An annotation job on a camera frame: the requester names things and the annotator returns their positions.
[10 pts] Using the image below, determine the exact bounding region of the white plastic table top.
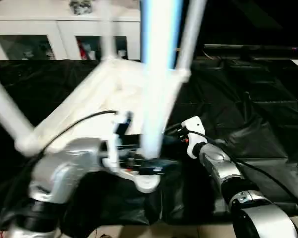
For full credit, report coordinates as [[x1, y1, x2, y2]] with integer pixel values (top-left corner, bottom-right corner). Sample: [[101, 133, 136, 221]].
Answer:
[[14, 58, 191, 194]]

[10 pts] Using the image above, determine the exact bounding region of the black mat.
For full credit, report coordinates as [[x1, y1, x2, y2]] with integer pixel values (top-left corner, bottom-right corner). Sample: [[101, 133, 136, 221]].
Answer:
[[0, 57, 298, 226]]

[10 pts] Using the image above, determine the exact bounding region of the dark cabinet with gold label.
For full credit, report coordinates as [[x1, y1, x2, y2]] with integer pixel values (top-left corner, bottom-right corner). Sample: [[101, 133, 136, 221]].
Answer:
[[173, 0, 207, 63]]

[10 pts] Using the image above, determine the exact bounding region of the red bottle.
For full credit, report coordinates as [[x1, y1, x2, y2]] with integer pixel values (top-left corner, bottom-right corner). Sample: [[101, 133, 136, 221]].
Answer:
[[79, 39, 88, 60]]

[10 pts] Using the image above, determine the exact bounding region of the blue white patterned jar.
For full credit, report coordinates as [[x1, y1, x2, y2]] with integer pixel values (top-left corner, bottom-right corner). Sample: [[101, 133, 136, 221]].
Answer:
[[69, 0, 93, 15]]

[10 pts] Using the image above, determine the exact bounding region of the white glass door cabinet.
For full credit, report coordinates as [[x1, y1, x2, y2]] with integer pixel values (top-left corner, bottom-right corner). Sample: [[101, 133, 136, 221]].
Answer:
[[0, 0, 142, 60]]

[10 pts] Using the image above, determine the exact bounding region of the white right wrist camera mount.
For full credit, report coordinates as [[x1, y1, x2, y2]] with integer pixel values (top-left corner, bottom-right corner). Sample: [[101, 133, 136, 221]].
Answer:
[[180, 116, 206, 160]]

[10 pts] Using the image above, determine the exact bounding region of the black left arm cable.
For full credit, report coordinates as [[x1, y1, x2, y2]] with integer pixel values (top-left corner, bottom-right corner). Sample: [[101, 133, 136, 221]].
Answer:
[[3, 110, 118, 204]]

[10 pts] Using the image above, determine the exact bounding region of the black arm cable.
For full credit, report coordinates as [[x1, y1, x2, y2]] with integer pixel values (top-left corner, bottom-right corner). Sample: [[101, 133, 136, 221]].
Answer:
[[3, 110, 118, 204], [182, 128, 298, 210]]

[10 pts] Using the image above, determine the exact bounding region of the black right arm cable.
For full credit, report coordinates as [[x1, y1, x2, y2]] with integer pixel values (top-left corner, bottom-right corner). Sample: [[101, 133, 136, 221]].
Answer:
[[182, 128, 298, 210]]

